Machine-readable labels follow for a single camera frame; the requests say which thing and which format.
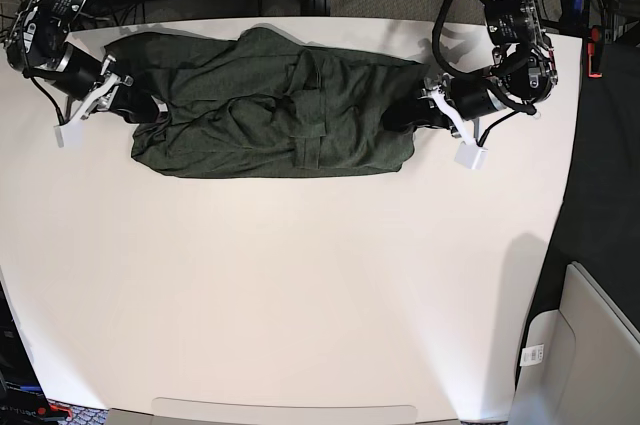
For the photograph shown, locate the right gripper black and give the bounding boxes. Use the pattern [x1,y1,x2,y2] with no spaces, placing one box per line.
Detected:
[47,44,168,124]

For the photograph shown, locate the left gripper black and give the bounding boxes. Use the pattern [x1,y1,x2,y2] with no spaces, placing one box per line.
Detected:
[382,75,507,133]

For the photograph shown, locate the dark green long-sleeve shirt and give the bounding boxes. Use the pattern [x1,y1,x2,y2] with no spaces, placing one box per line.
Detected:
[106,27,427,179]

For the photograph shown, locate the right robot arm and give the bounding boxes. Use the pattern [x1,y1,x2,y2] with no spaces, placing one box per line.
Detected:
[4,0,166,128]

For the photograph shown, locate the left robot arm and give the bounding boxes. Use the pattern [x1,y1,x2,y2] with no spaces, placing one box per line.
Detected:
[382,0,558,133]

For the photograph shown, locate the red clamp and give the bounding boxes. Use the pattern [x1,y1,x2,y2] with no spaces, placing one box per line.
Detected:
[587,26,603,79]

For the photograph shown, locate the black cloth pile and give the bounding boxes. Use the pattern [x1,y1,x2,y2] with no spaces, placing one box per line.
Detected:
[509,43,639,378]

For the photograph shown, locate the grey plastic bin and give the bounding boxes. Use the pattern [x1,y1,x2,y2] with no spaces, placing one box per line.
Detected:
[508,262,639,424]

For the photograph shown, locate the grey tray edge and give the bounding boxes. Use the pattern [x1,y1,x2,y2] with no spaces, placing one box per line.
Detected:
[107,397,461,425]

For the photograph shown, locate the black box with label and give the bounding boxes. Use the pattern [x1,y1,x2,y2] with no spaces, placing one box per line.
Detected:
[1,290,57,424]

